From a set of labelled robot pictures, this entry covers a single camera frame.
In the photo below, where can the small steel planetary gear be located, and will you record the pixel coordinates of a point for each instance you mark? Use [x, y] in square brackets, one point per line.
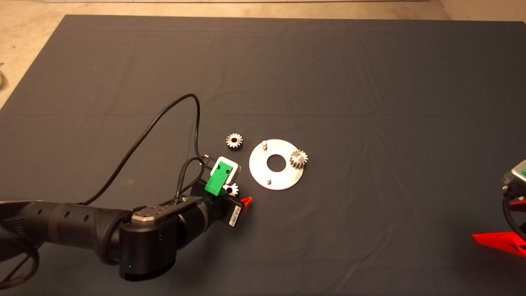
[296, 164]
[234, 189]
[238, 144]

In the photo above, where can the green left camera mount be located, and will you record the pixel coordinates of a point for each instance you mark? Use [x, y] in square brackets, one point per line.
[218, 179]

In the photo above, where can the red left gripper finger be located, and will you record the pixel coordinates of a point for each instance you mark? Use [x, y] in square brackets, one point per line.
[245, 201]

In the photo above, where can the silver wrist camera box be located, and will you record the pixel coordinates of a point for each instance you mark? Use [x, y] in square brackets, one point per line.
[513, 176]
[235, 169]

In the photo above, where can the round metal carrier plate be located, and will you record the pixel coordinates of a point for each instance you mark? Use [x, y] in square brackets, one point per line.
[263, 174]

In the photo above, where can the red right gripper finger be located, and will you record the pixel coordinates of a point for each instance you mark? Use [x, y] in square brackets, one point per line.
[518, 202]
[505, 242]

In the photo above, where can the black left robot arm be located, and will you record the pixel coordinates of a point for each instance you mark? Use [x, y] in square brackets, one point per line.
[61, 224]

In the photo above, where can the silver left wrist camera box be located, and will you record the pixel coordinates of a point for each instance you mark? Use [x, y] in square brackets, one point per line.
[235, 169]

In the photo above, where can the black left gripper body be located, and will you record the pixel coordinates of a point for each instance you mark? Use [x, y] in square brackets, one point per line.
[218, 209]

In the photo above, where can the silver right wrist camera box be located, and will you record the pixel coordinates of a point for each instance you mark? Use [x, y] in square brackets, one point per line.
[513, 176]

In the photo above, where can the dark grey table cloth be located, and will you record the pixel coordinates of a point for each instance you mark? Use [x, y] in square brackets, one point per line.
[328, 82]

